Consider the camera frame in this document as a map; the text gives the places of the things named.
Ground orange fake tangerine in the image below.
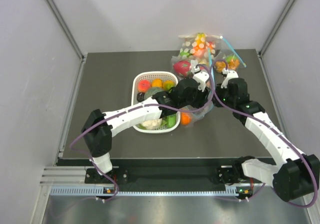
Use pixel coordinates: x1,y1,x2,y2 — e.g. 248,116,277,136
180,112,192,126

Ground clear zip bag with vegetables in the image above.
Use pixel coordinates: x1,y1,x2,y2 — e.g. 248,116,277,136
186,103,214,127

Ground green fake cucumber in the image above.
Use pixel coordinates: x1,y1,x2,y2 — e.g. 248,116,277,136
166,114,177,129

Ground white fake cauliflower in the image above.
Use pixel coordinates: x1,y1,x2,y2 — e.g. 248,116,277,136
140,119,163,130

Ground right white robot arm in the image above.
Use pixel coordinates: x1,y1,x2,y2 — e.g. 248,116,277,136
212,78,320,203

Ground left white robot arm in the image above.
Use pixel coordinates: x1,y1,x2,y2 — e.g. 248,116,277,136
81,74,214,183

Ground yellow orange fake mango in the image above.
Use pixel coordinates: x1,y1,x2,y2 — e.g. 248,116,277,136
162,80,176,91

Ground zip bag with dragon fruit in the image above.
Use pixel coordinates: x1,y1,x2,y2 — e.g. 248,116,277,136
170,49,217,81

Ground orange fake orange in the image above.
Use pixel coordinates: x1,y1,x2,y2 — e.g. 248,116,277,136
151,79,163,88

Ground green fake melon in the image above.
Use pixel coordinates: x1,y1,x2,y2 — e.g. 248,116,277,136
144,87,164,100

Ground small zip bag with oranges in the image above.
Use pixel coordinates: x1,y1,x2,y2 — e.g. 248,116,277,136
213,49,247,73

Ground red fake peach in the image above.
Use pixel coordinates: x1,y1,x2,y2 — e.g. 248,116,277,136
137,79,151,93

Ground dark fake fruit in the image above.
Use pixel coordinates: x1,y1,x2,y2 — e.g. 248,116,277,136
136,92,145,102

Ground polka dot fruit bag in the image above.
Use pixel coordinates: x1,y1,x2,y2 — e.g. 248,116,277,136
179,32,223,60

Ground white perforated plastic basket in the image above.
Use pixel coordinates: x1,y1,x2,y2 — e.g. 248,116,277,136
131,71,181,134

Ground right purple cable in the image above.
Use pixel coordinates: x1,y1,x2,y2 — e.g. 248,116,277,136
211,58,319,208

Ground purple cable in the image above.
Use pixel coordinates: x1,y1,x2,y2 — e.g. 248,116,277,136
211,58,319,208
69,64,217,201

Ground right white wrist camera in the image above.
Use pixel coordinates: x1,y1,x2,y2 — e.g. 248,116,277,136
221,68,239,88

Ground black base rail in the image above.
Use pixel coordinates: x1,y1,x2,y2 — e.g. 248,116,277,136
83,158,273,186

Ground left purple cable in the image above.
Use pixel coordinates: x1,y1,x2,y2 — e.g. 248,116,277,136
69,64,217,201

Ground grey cable duct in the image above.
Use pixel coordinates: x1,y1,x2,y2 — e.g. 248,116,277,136
50,186,250,197

